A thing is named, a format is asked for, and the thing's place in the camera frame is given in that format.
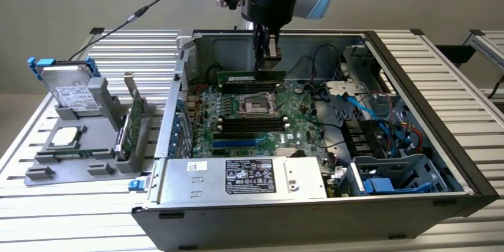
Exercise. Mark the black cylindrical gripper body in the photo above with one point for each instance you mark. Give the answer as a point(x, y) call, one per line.
point(268, 7)

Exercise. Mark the green RAM stick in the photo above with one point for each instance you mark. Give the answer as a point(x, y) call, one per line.
point(250, 78)

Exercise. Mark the black RAM slot bank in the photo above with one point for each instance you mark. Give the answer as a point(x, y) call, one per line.
point(253, 123)
point(248, 88)

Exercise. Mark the green Dell motherboard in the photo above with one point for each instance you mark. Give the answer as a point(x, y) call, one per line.
point(252, 122)

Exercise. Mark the grey metal drive cage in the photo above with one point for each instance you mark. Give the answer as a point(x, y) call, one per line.
point(364, 83)

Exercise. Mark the open black PC case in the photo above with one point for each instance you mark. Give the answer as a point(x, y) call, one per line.
point(314, 134)

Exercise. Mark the black and blue expansion slots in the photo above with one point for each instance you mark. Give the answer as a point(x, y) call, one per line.
point(236, 140)

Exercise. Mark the green graphics card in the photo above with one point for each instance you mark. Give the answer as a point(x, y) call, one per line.
point(133, 119)

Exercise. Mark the silver power supply unit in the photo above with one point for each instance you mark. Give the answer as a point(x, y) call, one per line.
point(240, 180)

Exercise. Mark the black box between tables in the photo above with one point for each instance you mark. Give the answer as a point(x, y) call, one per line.
point(456, 53)

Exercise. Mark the blue disk bay caddy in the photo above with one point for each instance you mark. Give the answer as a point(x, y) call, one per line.
point(397, 176)

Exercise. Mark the grey parts rack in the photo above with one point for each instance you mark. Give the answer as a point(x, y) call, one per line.
point(92, 145)

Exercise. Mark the silver CPU chip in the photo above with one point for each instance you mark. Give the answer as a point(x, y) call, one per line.
point(64, 135)

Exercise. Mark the CPU socket with metal frame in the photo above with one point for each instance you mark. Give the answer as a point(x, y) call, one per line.
point(256, 103)

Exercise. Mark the hard disk with blue bracket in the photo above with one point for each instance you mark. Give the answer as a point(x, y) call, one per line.
point(68, 86)

